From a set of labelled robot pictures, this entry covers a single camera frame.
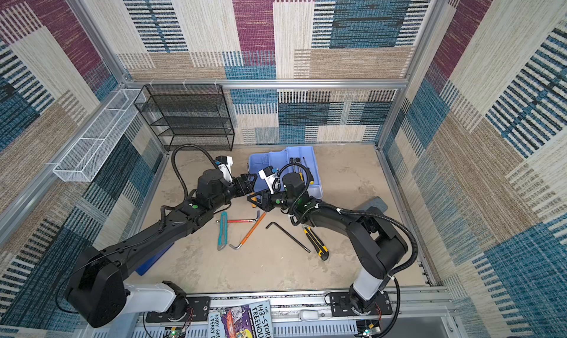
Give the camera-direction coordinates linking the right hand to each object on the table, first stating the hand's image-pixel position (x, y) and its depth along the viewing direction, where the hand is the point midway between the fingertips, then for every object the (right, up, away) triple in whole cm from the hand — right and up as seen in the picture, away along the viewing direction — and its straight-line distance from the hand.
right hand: (250, 200), depth 81 cm
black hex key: (+13, -15, +9) cm, 22 cm away
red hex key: (-7, -11, +13) cm, 18 cm away
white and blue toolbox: (+16, +15, +19) cm, 29 cm away
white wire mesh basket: (-51, +14, -10) cm, 54 cm away
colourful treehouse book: (+3, -36, -11) cm, 38 cm away
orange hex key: (-2, -15, +9) cm, 17 cm away
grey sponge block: (+52, -3, +15) cm, 54 cm away
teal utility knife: (-12, -17, +7) cm, 22 cm away
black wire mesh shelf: (-33, +37, +28) cm, 57 cm away
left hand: (+1, +9, -1) cm, 9 cm away
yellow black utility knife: (+26, -19, +4) cm, 33 cm away
